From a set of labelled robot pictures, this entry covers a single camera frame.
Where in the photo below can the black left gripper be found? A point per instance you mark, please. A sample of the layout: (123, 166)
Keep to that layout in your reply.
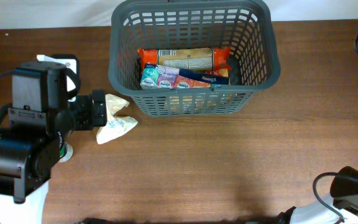
(84, 112)

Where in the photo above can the beige food pouch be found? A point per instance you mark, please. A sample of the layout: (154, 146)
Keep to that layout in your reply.
(116, 126)

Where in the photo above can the blue tissue multipack box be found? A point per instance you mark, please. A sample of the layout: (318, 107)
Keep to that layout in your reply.
(159, 76)

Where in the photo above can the green lidded jar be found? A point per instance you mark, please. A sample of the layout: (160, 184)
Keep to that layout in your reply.
(66, 152)

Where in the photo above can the orange ended biscuit packet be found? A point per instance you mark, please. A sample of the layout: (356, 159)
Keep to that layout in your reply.
(201, 59)

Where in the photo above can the orange coffee sachet bag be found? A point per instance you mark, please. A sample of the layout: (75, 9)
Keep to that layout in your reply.
(221, 72)

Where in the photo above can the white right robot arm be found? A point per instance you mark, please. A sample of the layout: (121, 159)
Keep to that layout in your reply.
(339, 206)

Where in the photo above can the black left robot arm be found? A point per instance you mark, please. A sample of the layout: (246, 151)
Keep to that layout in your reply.
(46, 108)

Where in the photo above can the grey plastic basket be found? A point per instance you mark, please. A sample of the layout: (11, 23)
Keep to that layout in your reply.
(244, 27)

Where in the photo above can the black table edge rail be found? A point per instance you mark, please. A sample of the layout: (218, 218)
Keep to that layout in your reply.
(238, 221)

